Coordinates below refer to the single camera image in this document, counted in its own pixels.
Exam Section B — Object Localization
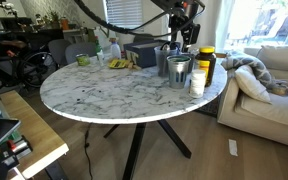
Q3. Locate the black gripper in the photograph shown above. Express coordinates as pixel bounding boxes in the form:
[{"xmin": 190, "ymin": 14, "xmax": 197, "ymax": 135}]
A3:
[{"xmin": 169, "ymin": 12, "xmax": 194, "ymax": 53}]

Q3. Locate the green round lid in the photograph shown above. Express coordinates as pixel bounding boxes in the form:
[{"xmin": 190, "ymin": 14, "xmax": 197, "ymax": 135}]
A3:
[{"xmin": 168, "ymin": 55, "xmax": 191, "ymax": 63}]

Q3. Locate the grey translucent plastic cup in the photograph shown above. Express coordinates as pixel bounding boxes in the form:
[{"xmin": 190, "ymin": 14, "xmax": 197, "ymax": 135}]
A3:
[{"xmin": 153, "ymin": 43, "xmax": 182, "ymax": 79}]

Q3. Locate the dark blue open box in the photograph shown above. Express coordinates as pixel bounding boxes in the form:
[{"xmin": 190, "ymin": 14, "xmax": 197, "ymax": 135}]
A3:
[{"xmin": 122, "ymin": 39, "xmax": 182, "ymax": 70}]

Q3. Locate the white curtain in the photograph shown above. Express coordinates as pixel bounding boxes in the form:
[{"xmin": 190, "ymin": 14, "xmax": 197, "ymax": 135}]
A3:
[{"xmin": 213, "ymin": 0, "xmax": 236, "ymax": 53}]

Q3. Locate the white pill bottle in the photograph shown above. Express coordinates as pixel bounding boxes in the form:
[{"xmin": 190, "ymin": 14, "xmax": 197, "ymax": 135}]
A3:
[{"xmin": 188, "ymin": 68, "xmax": 208, "ymax": 100}]

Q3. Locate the white window blind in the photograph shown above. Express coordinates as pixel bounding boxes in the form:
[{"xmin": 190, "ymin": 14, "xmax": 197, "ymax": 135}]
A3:
[{"xmin": 105, "ymin": 0, "xmax": 145, "ymax": 32}]

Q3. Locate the white plastic bottle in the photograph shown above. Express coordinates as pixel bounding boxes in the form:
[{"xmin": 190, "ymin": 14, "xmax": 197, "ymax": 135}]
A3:
[{"xmin": 109, "ymin": 37, "xmax": 123, "ymax": 61}]

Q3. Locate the yellow and black flat box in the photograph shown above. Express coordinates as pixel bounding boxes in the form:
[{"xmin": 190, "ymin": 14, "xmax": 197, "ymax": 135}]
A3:
[{"xmin": 107, "ymin": 57, "xmax": 132, "ymax": 70}]

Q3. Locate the grey patterned blanket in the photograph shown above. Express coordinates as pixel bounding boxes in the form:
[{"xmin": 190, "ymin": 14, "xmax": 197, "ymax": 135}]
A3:
[{"xmin": 221, "ymin": 50, "xmax": 287, "ymax": 96}]

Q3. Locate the small white-capped tube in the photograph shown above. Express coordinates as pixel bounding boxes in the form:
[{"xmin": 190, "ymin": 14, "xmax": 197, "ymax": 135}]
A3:
[{"xmin": 96, "ymin": 51, "xmax": 106, "ymax": 67}]

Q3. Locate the plain white cushion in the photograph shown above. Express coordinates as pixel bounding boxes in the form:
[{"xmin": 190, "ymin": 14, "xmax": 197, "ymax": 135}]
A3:
[{"xmin": 234, "ymin": 64, "xmax": 272, "ymax": 104}]

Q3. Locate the grey upholstered chair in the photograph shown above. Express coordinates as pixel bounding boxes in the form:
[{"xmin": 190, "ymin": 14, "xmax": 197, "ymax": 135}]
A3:
[
  {"xmin": 47, "ymin": 38, "xmax": 73, "ymax": 68},
  {"xmin": 64, "ymin": 41, "xmax": 99, "ymax": 65}
]

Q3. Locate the black table base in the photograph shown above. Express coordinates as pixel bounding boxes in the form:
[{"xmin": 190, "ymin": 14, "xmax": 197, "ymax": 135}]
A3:
[{"xmin": 103, "ymin": 118, "xmax": 194, "ymax": 180}]

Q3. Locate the orange container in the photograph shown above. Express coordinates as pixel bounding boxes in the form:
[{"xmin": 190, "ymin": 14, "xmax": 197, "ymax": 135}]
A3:
[{"xmin": 60, "ymin": 16, "xmax": 70, "ymax": 31}]

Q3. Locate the cream sofa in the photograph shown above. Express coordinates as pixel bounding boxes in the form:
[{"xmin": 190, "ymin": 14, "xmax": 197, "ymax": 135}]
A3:
[{"xmin": 216, "ymin": 44, "xmax": 288, "ymax": 152}]

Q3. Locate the white paper scrap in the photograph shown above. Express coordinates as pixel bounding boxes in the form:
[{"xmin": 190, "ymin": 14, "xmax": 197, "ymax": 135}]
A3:
[{"xmin": 227, "ymin": 138, "xmax": 239, "ymax": 157}]

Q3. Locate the potted green plant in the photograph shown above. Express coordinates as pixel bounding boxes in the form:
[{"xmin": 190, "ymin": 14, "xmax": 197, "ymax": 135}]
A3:
[{"xmin": 33, "ymin": 10, "xmax": 62, "ymax": 30}]

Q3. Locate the black cabinet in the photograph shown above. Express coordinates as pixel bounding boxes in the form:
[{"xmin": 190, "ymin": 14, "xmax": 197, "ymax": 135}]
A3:
[{"xmin": 0, "ymin": 15, "xmax": 66, "ymax": 52}]

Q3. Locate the black bicycle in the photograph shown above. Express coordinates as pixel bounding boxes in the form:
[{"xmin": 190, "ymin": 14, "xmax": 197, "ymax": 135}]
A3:
[{"xmin": 0, "ymin": 0, "xmax": 59, "ymax": 92}]

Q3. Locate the light wooden desk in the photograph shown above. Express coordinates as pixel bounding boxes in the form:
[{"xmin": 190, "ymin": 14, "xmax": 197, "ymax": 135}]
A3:
[{"xmin": 0, "ymin": 89, "xmax": 70, "ymax": 180}]

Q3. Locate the red and black device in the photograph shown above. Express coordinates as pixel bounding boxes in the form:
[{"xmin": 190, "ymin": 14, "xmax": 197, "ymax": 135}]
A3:
[{"xmin": 0, "ymin": 134, "xmax": 34, "ymax": 172}]

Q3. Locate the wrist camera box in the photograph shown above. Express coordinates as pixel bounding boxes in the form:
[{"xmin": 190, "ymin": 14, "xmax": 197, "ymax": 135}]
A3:
[{"xmin": 190, "ymin": 23, "xmax": 202, "ymax": 45}]

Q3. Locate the thin black floor cable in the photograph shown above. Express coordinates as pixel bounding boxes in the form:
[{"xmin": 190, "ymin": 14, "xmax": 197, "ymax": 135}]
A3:
[{"xmin": 83, "ymin": 122, "xmax": 96, "ymax": 180}]

